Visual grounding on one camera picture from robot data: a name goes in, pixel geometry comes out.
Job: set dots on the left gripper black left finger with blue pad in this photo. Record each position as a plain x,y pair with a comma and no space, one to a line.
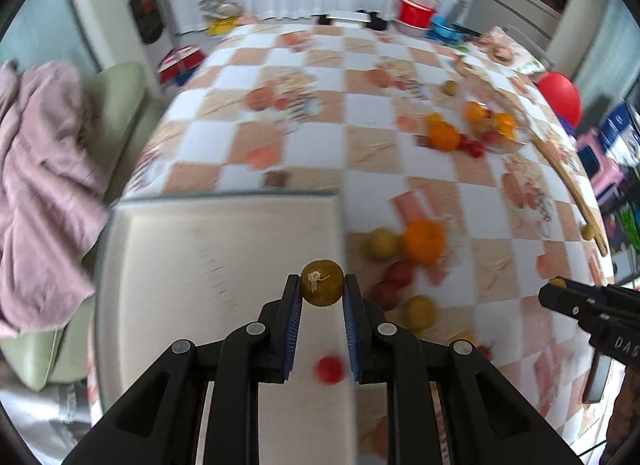
282,318

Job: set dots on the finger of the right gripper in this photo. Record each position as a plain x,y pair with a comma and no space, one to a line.
594,292
585,311

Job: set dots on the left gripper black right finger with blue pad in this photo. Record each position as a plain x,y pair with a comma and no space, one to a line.
362,318

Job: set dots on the red cherry tomato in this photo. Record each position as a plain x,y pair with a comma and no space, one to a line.
464,146
475,149
329,370

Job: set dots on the olive yellow plum fruit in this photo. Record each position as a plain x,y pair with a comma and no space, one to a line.
322,282

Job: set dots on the red tomato lower near orange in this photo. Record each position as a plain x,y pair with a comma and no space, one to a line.
385,294

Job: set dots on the red tomato orange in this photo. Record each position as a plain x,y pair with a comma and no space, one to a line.
385,294
400,273

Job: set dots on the yellow plum right of tomatoes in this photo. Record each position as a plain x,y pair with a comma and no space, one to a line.
419,313

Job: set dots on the small plum by stick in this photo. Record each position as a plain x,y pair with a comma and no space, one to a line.
589,232

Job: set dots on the long wooden stick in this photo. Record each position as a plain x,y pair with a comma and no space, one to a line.
574,190

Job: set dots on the red tomato upper near orange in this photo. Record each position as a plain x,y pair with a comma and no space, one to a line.
400,273

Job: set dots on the white rectangular tray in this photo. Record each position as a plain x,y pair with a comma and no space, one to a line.
197,267

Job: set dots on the yellow green plum beside orange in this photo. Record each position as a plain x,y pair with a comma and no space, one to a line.
381,244

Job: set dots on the large orange near tray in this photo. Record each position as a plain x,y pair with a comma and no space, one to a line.
424,241

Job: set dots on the pink plastic stool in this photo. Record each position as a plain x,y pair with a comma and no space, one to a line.
603,173

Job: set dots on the checkered fruit print tablecloth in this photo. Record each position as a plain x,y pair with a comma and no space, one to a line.
321,109

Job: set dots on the red balloon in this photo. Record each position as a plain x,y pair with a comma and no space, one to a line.
562,96

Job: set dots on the far orange near bowl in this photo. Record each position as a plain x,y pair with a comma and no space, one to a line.
443,137

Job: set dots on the pink blanket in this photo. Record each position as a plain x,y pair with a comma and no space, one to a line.
52,209

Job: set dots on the red plastic bucket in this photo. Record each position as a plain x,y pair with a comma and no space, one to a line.
417,13

